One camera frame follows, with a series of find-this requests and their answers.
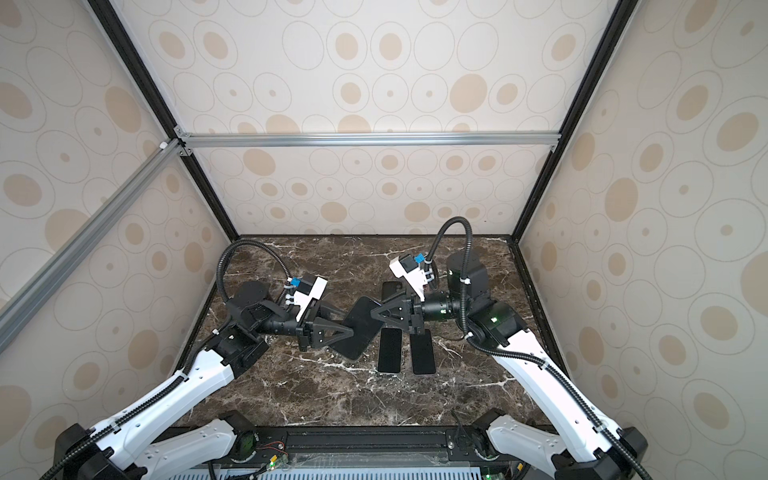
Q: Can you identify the black frame post right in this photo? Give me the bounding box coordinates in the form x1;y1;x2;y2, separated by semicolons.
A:
510;0;639;245

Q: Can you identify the left black corrugated cable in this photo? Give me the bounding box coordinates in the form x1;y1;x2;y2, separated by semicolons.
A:
38;239;295;480

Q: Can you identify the diagonal aluminium rail left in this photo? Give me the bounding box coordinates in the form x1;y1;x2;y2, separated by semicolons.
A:
1;139;181;350

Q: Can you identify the right black corrugated cable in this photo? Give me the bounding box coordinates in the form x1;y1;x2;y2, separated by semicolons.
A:
425;216;652;480

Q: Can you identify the black frame post left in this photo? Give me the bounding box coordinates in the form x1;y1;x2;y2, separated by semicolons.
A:
86;1;240;241

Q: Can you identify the black frame post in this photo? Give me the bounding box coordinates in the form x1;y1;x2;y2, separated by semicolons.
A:
510;0;639;245
86;1;240;241

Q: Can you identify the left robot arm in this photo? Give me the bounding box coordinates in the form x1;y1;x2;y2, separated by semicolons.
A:
43;277;354;479

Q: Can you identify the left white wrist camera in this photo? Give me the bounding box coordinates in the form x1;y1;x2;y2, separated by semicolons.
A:
285;275;328;323

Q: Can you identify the horizontal aluminium rail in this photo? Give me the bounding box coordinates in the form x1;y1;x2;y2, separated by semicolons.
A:
181;131;560;148

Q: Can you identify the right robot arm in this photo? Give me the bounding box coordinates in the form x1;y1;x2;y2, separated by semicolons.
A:
372;251;651;479

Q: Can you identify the black phone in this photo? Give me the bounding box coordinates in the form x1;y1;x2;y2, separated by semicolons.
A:
330;296;383;361
377;328;402;374

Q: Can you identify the black corrugated cable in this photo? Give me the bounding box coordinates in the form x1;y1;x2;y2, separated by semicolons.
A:
425;216;652;480
38;239;295;480

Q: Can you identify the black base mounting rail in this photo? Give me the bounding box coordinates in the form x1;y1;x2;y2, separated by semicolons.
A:
106;424;625;480

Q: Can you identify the black phone case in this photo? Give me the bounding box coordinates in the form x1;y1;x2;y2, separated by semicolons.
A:
381;281;403;301

